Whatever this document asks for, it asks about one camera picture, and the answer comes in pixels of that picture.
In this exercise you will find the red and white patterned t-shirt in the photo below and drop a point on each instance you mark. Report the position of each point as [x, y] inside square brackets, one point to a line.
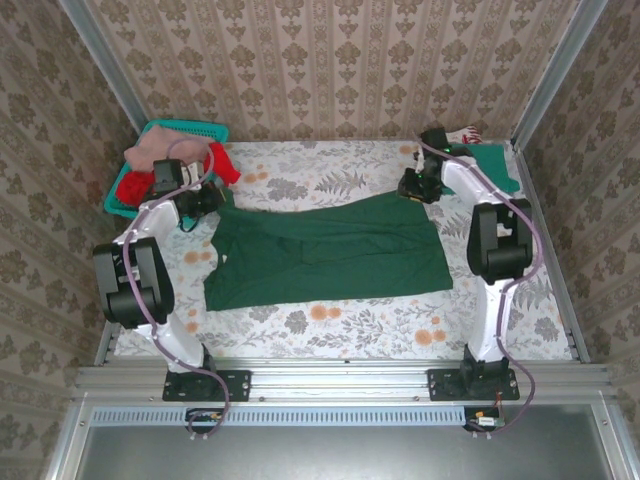
[467, 134]

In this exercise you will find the teal plastic basket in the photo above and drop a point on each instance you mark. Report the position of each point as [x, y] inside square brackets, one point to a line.
[112, 205]

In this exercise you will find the aluminium table side rail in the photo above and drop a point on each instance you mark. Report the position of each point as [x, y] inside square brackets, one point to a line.
[555, 250]
[106, 342]

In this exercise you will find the dark green t-shirt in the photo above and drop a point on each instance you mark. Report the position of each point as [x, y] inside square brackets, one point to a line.
[330, 250]

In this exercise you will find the aluminium frame post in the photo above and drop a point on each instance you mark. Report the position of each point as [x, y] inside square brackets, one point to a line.
[555, 75]
[105, 60]

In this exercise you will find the pink cloth in basket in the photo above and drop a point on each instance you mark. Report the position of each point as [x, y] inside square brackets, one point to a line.
[150, 147]

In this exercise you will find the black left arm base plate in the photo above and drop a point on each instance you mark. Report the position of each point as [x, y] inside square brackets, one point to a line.
[235, 385]

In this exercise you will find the grey metal sheet panel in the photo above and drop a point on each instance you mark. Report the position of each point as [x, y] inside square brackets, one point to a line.
[350, 455]

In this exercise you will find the aluminium mounting rail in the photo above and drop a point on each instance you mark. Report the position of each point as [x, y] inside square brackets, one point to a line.
[340, 380]

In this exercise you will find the folded teal green t-shirt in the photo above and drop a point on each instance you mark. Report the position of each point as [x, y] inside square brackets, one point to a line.
[495, 165]

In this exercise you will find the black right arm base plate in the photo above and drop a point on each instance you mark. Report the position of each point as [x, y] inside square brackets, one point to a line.
[442, 387]

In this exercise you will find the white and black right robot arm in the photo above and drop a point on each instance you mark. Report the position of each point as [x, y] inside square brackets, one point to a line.
[500, 240]

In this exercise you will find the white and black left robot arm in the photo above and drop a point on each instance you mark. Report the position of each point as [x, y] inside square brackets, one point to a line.
[145, 280]

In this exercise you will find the small electronics board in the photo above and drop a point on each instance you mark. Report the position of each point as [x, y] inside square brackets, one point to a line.
[202, 420]
[485, 420]

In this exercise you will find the floral tablecloth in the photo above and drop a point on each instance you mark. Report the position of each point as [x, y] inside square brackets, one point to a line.
[325, 340]

